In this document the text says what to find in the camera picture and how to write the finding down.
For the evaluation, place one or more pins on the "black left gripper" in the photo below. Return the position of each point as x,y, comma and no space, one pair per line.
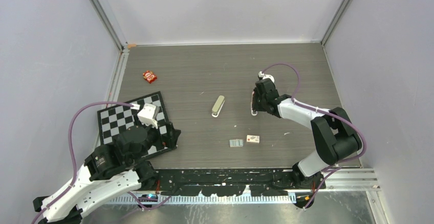
170,139

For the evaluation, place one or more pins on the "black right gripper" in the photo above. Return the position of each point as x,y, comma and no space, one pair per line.
257,106

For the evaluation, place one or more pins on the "white staple box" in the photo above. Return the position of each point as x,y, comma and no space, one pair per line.
253,139

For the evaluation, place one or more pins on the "staple tray with staples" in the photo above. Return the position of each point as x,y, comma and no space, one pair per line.
236,143

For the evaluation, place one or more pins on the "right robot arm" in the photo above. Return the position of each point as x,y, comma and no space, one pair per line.
334,138

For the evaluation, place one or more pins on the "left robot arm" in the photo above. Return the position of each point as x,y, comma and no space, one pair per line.
112,170

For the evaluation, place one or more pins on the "black white checkerboard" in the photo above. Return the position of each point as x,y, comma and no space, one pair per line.
117,119

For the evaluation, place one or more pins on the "red snack packet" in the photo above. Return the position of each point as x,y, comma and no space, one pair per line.
149,76

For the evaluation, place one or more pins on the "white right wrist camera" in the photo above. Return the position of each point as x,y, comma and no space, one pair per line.
263,76

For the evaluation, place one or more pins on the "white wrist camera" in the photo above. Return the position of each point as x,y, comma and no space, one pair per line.
263,76
146,114

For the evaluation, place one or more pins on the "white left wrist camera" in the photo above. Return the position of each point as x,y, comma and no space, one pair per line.
146,114

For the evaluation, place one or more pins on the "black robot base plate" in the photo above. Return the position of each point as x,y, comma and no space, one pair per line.
229,182

